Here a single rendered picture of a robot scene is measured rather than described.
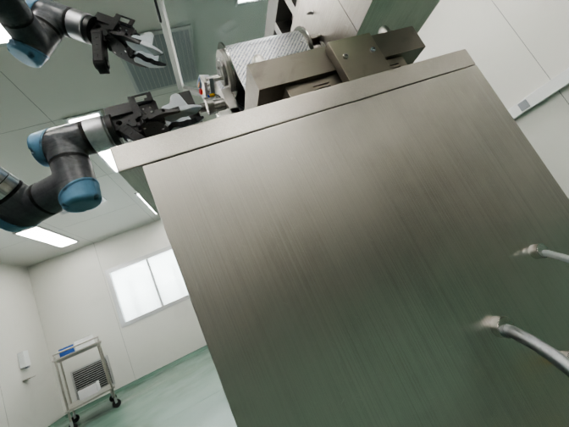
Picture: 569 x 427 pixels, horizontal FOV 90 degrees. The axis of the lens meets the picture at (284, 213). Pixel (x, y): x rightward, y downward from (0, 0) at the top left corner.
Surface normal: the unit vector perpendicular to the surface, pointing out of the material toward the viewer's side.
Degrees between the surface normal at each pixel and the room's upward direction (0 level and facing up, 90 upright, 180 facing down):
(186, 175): 90
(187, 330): 90
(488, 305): 90
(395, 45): 90
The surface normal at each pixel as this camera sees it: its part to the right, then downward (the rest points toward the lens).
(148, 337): 0.17, -0.28
